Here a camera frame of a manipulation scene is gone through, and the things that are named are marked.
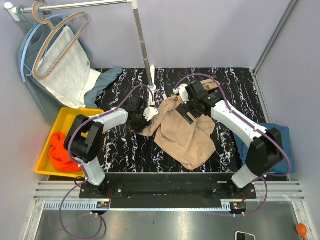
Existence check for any smartphone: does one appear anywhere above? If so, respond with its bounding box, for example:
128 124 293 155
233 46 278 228
235 231 256 240

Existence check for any metal clothes rack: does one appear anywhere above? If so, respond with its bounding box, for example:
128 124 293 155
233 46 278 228
3 0 157 111

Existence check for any green clothes hanger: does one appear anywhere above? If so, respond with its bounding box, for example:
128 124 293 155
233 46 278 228
17 5 37 51

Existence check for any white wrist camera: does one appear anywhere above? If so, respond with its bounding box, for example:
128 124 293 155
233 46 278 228
143 106 159 122
173 83 189 104

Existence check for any beige clothes hanger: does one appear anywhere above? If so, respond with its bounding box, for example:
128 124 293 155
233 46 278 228
31 1 89 81

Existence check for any orange ball tool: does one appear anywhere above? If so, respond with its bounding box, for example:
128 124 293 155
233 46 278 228
296 223 308 240

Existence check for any aluminium front rail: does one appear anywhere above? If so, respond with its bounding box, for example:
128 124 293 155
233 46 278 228
33 181 305 212

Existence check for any aluminium frame post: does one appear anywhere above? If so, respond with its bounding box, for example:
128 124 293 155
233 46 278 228
252 0 300 75

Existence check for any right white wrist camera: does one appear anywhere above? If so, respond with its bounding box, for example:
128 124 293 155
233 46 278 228
173 83 189 104

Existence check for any teal hanging garment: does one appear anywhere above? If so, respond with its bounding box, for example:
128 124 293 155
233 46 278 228
26 25 123 125

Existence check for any white towel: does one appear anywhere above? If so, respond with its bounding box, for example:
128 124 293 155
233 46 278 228
34 26 101 109

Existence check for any folded blue t shirt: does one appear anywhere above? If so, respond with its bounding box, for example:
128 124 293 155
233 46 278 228
233 122 296 174

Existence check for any orange t shirt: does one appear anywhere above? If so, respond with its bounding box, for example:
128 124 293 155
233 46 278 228
49 132 81 173

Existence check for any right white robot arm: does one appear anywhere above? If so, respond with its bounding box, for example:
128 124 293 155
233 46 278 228
173 82 284 199

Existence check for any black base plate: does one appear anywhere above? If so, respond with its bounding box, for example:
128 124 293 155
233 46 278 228
80 173 253 199

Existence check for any blue clothes hanger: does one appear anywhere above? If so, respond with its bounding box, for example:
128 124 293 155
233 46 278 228
20 13 90 83

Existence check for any beige t shirt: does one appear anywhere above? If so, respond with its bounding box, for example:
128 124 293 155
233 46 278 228
140 95 216 170

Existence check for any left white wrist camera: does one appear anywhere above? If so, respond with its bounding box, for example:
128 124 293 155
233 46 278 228
143 106 159 122

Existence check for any yellow plastic bin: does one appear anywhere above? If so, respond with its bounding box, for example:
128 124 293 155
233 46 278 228
35 107 104 178

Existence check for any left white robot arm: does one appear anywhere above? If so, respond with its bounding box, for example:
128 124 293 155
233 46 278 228
64 96 159 198

